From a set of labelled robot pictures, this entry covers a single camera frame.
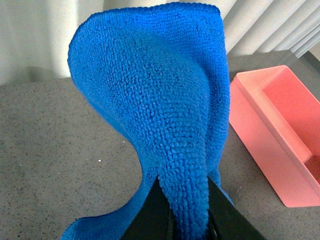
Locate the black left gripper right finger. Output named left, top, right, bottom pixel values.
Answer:
left=207, top=178, right=265, bottom=240

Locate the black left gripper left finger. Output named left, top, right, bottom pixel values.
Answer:
left=121, top=179, right=174, bottom=240

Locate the blue microfiber cloth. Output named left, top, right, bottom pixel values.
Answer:
left=62, top=2, right=230, bottom=240

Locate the pink plastic bin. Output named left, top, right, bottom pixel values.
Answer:
left=229, top=65, right=320, bottom=208

